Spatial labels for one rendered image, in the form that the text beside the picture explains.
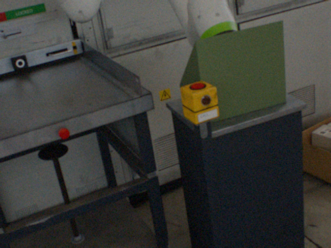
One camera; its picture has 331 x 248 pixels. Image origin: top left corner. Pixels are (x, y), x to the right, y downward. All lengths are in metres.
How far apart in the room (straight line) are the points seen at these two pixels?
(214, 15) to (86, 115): 0.52
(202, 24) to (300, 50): 1.24
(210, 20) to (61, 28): 0.74
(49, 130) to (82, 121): 0.10
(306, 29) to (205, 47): 1.39
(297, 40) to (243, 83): 1.24
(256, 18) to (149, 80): 0.66
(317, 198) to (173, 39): 1.04
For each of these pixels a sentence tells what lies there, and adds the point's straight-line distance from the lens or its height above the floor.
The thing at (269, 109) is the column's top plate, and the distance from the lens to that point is 1.55.
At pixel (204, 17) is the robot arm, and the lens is 1.57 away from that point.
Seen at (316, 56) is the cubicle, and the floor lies 0.50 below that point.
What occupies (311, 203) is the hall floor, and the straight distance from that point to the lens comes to 2.40.
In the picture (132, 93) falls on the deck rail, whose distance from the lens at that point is 1.54.
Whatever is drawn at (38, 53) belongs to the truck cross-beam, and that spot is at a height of 0.91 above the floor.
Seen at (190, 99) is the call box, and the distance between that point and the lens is 1.35.
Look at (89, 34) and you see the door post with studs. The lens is 2.13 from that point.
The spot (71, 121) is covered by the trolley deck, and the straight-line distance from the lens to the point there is 1.46.
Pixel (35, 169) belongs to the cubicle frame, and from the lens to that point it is 2.25.
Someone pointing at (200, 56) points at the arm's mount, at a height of 0.97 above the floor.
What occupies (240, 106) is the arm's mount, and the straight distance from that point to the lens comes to 1.51.
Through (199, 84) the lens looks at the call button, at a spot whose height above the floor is 0.91.
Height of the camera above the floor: 1.39
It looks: 25 degrees down
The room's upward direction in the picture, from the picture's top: 9 degrees counter-clockwise
